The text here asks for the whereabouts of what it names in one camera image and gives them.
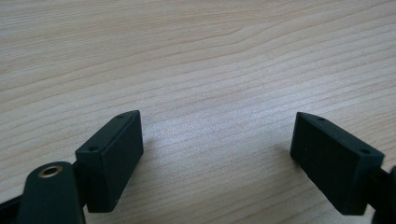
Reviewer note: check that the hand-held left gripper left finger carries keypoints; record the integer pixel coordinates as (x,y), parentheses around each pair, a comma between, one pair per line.
(109,161)

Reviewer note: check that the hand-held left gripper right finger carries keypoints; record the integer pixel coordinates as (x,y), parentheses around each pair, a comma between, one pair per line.
(333,168)

